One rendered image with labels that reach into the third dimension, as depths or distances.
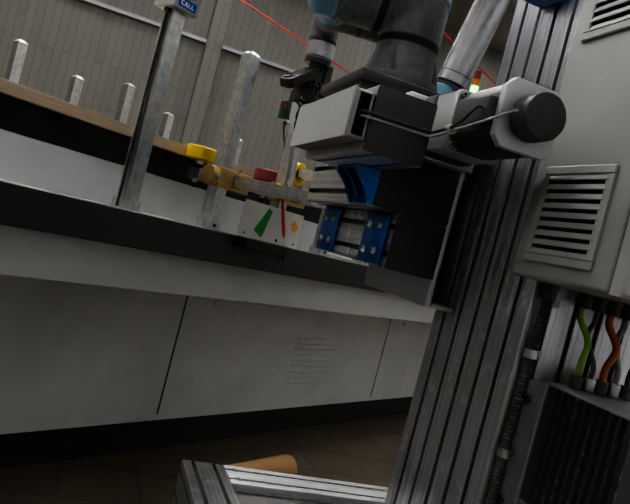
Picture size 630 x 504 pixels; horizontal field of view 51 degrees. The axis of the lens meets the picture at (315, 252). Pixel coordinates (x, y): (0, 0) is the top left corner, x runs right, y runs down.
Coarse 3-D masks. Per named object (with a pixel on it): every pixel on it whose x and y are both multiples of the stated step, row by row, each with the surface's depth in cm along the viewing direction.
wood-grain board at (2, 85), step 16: (0, 80) 136; (16, 96) 140; (32, 96) 142; (48, 96) 145; (64, 112) 149; (80, 112) 152; (112, 128) 160; (128, 128) 163; (160, 144) 172; (176, 144) 176
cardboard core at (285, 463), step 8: (280, 456) 200; (288, 456) 202; (232, 464) 183; (240, 464) 184; (248, 464) 186; (256, 464) 188; (264, 464) 190; (272, 464) 193; (280, 464) 195; (288, 464) 198; (296, 464) 201; (280, 472) 194; (288, 472) 197; (296, 472) 201
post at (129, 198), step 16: (176, 16) 144; (160, 32) 144; (176, 32) 145; (160, 48) 145; (176, 48) 146; (160, 64) 144; (160, 80) 145; (144, 96) 144; (160, 96) 146; (144, 112) 145; (160, 112) 147; (144, 128) 144; (144, 144) 145; (128, 160) 145; (144, 160) 146; (128, 176) 145; (144, 176) 147; (128, 192) 145; (128, 208) 145
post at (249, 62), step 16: (240, 64) 167; (256, 64) 167; (240, 80) 166; (240, 96) 165; (240, 112) 166; (224, 128) 167; (240, 128) 167; (224, 144) 166; (224, 160) 165; (208, 192) 167; (224, 192) 168; (208, 208) 166
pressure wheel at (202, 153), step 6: (192, 144) 175; (192, 150) 175; (198, 150) 175; (204, 150) 175; (210, 150) 176; (192, 156) 175; (198, 156) 175; (204, 156) 175; (210, 156) 176; (198, 162) 177; (210, 162) 178; (192, 186) 178
